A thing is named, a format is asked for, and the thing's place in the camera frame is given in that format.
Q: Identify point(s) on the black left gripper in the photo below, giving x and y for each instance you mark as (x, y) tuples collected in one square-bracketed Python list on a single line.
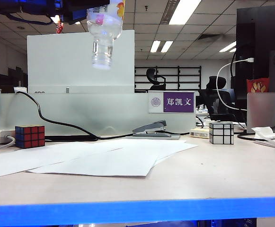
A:
[(68, 11)]

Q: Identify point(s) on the clear plastic bottle yellow label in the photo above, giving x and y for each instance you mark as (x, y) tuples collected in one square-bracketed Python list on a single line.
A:
[(104, 28)]

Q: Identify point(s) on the rectangular ceiling light panel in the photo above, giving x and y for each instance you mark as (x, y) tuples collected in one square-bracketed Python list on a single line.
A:
[(184, 11), (233, 50), (55, 19), (77, 22), (228, 46), (155, 46), (166, 46)]

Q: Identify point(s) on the red hanging ornament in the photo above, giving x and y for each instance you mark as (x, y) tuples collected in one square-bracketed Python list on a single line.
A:
[(60, 28)]

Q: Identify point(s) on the ceiling sprinkler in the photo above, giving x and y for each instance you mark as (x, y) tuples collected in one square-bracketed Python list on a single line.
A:
[(146, 8)]

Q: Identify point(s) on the black office chair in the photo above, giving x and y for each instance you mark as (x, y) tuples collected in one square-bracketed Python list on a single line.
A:
[(213, 99), (151, 75)]

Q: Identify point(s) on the frosted glass desk partition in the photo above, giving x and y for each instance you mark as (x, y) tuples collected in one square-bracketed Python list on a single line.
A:
[(104, 111)]

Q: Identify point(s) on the ceiling air vent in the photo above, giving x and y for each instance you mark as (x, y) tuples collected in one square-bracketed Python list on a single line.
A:
[(209, 37)]

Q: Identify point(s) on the dark office cabinet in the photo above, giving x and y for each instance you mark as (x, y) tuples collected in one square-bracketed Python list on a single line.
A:
[(7, 80)]

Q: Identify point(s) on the purple and white nameplate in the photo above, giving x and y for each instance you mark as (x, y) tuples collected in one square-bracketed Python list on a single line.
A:
[(178, 102)]

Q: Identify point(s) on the grey stapler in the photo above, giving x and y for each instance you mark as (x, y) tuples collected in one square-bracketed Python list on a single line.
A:
[(151, 127)]

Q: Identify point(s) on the coloured Rubik's cube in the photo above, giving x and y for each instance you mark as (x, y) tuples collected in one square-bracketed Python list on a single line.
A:
[(30, 137)]

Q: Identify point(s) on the grey flat plate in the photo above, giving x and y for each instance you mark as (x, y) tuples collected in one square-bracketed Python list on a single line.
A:
[(175, 137)]

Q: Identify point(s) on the white paper sheet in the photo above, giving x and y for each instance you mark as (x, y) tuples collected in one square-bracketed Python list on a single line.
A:
[(9, 160), (165, 147), (92, 165)]

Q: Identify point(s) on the small beige box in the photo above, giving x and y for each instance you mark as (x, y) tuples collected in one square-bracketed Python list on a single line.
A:
[(199, 133)]

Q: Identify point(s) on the black computer monitor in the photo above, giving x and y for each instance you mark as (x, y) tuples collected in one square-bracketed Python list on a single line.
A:
[(265, 35)]

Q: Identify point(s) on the silver mirror cube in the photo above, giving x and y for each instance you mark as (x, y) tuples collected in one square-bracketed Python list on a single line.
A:
[(221, 133)]

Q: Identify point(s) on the red snack bag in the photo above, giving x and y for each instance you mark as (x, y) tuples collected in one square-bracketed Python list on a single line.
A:
[(258, 86)]

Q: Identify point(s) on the grey frosted side panel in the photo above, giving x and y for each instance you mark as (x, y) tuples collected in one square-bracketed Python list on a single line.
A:
[(267, 111)]

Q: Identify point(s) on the blue table edge strip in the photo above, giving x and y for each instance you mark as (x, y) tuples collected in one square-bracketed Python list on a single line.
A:
[(137, 210)]

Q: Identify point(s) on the crumpled white tissue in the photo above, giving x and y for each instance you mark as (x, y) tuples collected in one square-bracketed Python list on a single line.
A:
[(265, 133)]

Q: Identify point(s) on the black wall shelf rack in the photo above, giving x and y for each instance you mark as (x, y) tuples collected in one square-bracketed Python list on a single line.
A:
[(179, 78)]

